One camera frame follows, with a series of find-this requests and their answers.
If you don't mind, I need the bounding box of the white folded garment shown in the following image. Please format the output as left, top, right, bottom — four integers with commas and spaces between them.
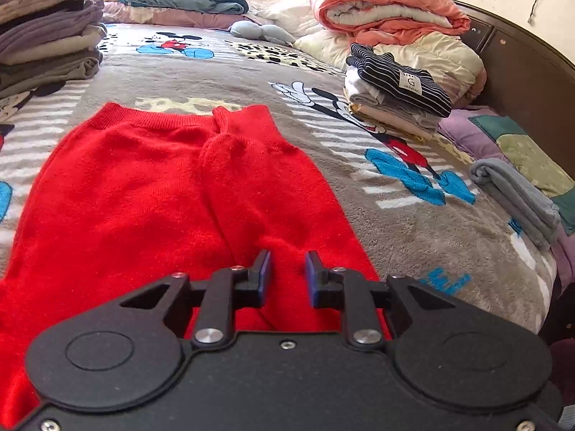
345, 66, 382, 99

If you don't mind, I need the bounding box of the white quilted blanket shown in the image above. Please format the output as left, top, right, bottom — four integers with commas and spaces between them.
246, 0, 324, 41

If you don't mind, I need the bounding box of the cream quilt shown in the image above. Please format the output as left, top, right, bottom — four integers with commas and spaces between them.
294, 27, 487, 106

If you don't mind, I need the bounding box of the cartoon mouse printed blanket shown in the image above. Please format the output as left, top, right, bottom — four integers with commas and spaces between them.
0, 22, 560, 337

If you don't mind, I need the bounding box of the light blue plush toy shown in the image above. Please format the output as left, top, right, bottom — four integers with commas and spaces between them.
230, 22, 295, 46

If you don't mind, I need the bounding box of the dark wooden headboard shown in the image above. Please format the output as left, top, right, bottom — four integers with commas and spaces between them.
451, 0, 575, 180

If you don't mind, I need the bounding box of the stack of folded grey clothes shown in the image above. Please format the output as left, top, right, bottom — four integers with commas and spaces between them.
0, 0, 107, 99

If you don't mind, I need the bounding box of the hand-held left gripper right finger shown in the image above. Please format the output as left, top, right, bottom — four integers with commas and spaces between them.
304, 250, 456, 350

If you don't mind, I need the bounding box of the light grey folded garment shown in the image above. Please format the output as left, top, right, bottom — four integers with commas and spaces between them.
349, 90, 443, 132

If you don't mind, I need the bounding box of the red knitted sweater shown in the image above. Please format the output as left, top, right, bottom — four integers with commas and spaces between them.
0, 102, 391, 429

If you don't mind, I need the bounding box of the grey fleece folded garment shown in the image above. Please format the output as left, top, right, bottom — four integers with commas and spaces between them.
469, 158, 561, 252

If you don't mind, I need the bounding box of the navy striped folded garment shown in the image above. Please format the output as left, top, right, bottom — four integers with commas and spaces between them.
350, 42, 454, 118

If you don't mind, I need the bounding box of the peach folded garment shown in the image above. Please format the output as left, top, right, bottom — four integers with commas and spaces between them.
348, 101, 434, 141

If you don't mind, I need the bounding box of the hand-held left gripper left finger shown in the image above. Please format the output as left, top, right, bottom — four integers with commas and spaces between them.
119, 250, 273, 350

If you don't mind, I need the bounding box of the person's maroon clothing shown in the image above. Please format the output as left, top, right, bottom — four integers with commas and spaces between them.
548, 339, 575, 423

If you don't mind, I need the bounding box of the pink folded quilt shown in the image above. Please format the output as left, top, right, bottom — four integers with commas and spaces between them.
308, 0, 472, 46

